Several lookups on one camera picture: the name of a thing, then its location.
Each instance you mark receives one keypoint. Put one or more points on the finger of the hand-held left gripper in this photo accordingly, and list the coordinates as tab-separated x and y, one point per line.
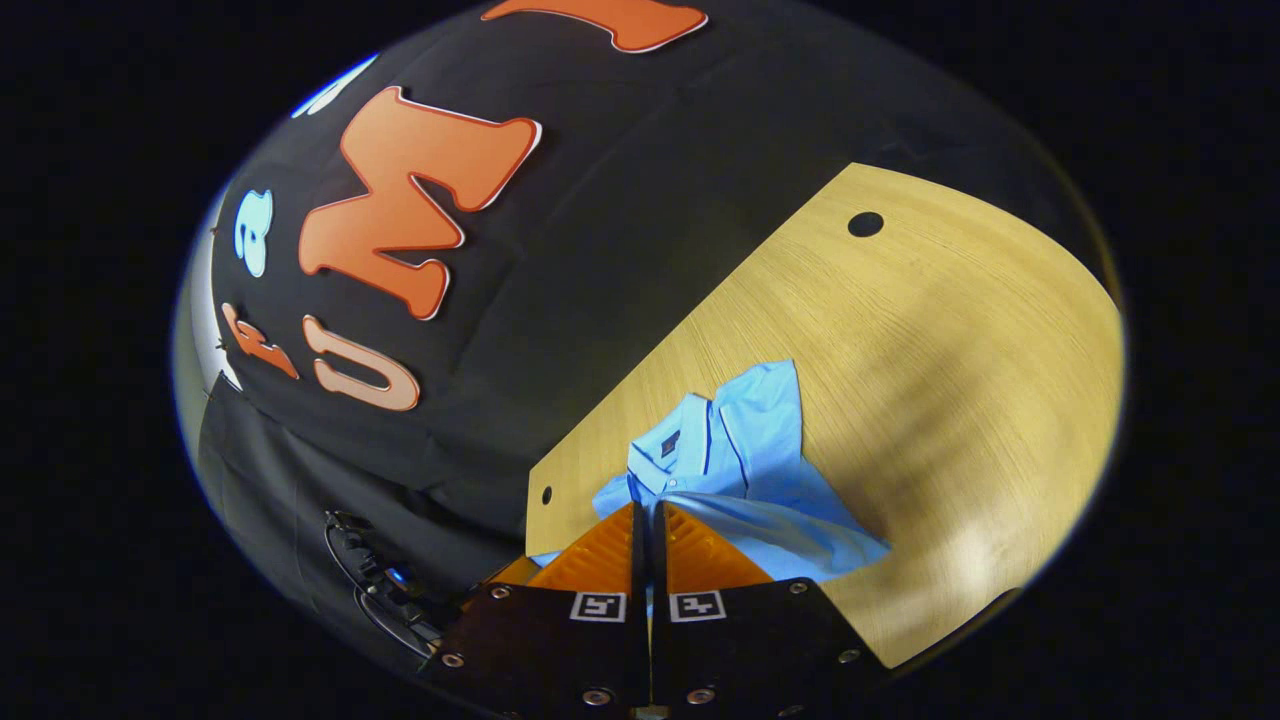
500	575

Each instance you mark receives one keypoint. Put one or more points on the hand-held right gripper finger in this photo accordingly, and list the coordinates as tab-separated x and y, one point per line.
659	570
640	570

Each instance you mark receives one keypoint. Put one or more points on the light blue T-shirt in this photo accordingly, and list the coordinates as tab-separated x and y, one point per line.
760	480

